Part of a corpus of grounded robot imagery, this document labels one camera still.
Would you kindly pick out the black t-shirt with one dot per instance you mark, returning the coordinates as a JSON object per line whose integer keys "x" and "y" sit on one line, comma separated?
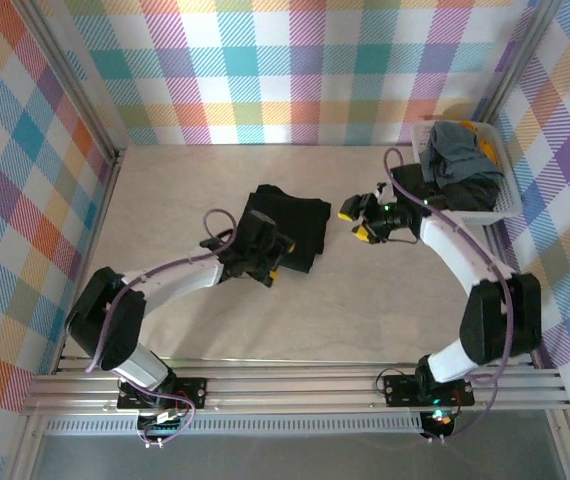
{"x": 470, "y": 198}
{"x": 295, "y": 215}

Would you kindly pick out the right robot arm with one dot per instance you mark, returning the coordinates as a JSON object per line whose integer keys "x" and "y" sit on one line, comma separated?
{"x": 485, "y": 325}

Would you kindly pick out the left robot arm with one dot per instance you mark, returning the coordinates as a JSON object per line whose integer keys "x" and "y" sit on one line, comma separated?
{"x": 127, "y": 330}

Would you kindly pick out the beige marbled table cover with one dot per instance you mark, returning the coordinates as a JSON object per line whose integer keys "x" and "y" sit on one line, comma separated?
{"x": 290, "y": 310}

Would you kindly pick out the grey-blue t-shirt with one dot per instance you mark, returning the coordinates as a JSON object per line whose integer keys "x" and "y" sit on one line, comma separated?
{"x": 455, "y": 155}

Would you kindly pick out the white plastic laundry basket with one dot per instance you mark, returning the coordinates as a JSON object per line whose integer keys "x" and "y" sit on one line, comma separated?
{"x": 508, "y": 200}

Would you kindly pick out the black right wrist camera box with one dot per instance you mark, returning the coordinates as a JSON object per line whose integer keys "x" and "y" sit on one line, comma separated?
{"x": 370, "y": 201}

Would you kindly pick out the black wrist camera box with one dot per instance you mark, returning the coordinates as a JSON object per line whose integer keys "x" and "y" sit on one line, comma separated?
{"x": 215, "y": 243}
{"x": 370, "y": 201}

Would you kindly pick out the white right camera bracket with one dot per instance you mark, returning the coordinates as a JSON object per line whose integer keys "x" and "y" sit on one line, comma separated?
{"x": 379, "y": 189}

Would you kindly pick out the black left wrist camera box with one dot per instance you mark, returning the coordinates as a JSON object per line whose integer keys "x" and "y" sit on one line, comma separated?
{"x": 215, "y": 243}

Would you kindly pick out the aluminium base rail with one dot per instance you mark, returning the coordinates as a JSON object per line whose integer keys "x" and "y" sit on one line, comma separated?
{"x": 290, "y": 390}

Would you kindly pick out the aluminium frame post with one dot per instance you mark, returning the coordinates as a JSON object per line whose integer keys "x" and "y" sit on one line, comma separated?
{"x": 75, "y": 85}
{"x": 520, "y": 60}

